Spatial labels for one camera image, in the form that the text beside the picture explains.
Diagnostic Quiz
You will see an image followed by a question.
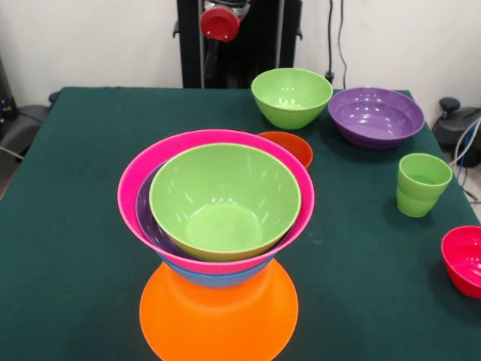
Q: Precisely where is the floor cable bundle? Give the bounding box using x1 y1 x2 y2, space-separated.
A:
449 120 481 204

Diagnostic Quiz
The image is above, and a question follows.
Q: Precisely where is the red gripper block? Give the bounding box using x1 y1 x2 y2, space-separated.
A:
199 7 241 68

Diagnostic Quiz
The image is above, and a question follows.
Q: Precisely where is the black pedestal column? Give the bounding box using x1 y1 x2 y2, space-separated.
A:
173 0 304 89

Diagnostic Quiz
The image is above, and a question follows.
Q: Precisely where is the blue plastic bowl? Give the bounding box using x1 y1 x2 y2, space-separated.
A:
157 251 279 290

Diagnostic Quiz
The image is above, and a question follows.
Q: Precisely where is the large pink plastic bowl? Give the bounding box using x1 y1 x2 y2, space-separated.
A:
116 129 316 275

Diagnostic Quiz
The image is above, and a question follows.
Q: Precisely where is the large orange plastic bowl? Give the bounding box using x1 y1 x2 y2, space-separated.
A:
138 258 301 361

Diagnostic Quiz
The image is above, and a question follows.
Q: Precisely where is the black hanging cable with plug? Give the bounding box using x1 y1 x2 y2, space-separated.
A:
322 0 349 90

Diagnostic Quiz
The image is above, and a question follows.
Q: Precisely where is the green plastic cup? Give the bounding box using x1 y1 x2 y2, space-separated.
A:
396 153 453 218

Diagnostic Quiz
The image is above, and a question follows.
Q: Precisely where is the small orange-red plastic bowl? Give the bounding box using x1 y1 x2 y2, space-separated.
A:
257 131 314 168

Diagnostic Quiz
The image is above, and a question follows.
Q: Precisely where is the purple plastic bowl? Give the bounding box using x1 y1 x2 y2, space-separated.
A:
135 163 196 260
327 86 425 150

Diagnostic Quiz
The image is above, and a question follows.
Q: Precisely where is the small red-pink plastic bowl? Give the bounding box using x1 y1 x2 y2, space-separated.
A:
440 225 481 300

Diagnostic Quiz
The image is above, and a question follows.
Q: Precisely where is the green plastic bowl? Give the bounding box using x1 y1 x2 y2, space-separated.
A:
250 67 334 130
148 142 302 262

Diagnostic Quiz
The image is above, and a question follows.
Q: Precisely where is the dark green tablecloth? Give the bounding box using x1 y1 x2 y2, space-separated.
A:
0 86 481 361

